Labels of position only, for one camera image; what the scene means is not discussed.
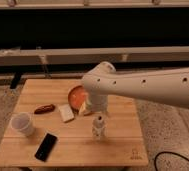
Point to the white sponge block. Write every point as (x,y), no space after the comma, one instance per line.
(66,113)

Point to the orange plate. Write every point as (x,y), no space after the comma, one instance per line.
(76,97)

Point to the clear plastic bottle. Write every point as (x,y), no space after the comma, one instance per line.
(98,127)

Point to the white metal rail frame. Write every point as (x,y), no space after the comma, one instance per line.
(93,55)

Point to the translucent plastic cup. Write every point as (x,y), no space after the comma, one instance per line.
(22,123)

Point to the black smartphone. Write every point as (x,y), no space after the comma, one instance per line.
(45,147)

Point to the brown sausage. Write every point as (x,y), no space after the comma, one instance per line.
(45,109)

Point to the yellow food piece on plate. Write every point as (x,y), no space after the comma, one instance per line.
(83,111)

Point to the wooden table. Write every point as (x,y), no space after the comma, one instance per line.
(123,144)

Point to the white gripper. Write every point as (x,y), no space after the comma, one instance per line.
(96,103)

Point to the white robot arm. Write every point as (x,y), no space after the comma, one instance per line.
(170,87)

